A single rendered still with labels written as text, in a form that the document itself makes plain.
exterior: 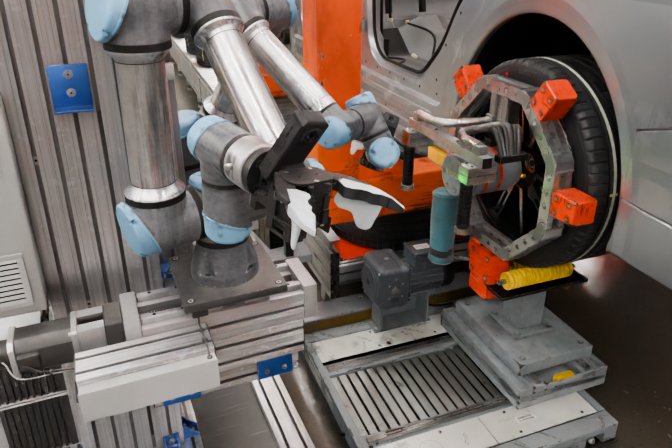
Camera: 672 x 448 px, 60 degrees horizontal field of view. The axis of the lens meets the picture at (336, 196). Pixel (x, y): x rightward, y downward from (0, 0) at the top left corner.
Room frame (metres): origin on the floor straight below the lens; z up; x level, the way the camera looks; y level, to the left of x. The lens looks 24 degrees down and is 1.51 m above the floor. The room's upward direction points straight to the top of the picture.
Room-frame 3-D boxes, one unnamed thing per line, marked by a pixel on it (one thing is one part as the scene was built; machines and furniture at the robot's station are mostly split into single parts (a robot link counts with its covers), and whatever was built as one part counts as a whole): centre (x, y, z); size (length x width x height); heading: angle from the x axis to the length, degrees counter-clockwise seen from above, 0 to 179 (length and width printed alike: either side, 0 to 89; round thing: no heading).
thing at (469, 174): (1.48, -0.38, 0.93); 0.09 x 0.05 x 0.05; 111
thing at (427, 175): (2.18, -0.30, 0.69); 0.52 x 0.17 x 0.35; 111
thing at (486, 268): (1.73, -0.55, 0.48); 0.16 x 0.12 x 0.17; 111
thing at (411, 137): (1.80, -0.26, 0.93); 0.09 x 0.05 x 0.05; 111
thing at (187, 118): (1.61, 0.44, 0.98); 0.13 x 0.12 x 0.14; 147
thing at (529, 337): (1.77, -0.67, 0.32); 0.40 x 0.30 x 0.28; 21
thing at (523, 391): (1.77, -0.67, 0.13); 0.50 x 0.36 x 0.10; 21
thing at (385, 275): (1.97, -0.32, 0.26); 0.42 x 0.18 x 0.35; 111
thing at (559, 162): (1.71, -0.52, 0.85); 0.54 x 0.07 x 0.54; 21
